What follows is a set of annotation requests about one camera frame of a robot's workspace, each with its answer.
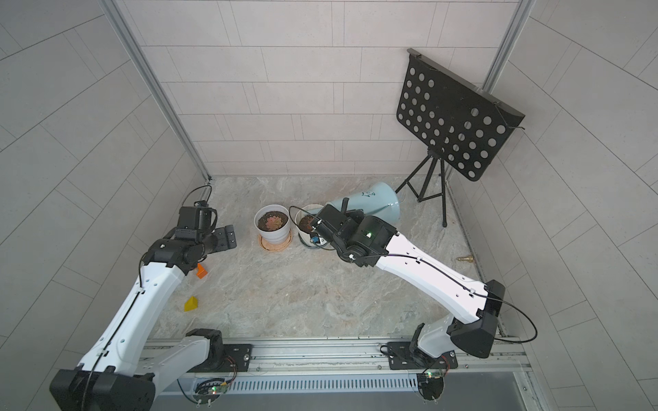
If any light blue watering can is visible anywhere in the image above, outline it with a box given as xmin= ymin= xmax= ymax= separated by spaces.
xmin=347 ymin=183 xmax=401 ymax=225

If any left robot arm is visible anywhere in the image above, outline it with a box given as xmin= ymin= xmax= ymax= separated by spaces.
xmin=50 ymin=200 xmax=241 ymax=410

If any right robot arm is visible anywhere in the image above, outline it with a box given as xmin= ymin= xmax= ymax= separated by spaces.
xmin=311 ymin=205 xmax=505 ymax=368

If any pink succulent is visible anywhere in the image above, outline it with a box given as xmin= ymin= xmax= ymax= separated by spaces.
xmin=265 ymin=215 xmax=285 ymax=232

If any orange plastic block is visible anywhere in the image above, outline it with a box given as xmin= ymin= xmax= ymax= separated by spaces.
xmin=196 ymin=264 xmax=208 ymax=279

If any cream faceted plant pot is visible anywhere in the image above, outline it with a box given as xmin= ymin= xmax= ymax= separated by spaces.
xmin=291 ymin=204 xmax=325 ymax=248

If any yellow plastic block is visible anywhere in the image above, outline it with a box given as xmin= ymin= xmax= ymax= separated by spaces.
xmin=184 ymin=296 xmax=199 ymax=312

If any white round plant pot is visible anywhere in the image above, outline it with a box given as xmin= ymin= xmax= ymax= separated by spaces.
xmin=254 ymin=205 xmax=291 ymax=245

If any peach pot saucer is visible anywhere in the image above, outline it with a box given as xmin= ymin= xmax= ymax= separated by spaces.
xmin=258 ymin=232 xmax=293 ymax=253

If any black perforated music stand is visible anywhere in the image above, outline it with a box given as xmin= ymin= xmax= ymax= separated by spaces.
xmin=396 ymin=48 xmax=525 ymax=206

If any left circuit board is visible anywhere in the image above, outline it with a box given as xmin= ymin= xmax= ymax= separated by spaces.
xmin=194 ymin=378 xmax=231 ymax=407

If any circuit board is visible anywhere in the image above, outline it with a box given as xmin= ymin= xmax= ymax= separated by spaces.
xmin=416 ymin=372 xmax=445 ymax=402
xmin=194 ymin=378 xmax=231 ymax=407

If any right circuit board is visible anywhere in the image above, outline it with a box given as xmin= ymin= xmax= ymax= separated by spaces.
xmin=416 ymin=372 xmax=445 ymax=402

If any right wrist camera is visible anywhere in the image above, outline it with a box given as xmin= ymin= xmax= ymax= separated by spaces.
xmin=309 ymin=234 xmax=327 ymax=247

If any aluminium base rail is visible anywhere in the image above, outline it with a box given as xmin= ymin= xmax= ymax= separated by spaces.
xmin=138 ymin=336 xmax=520 ymax=380

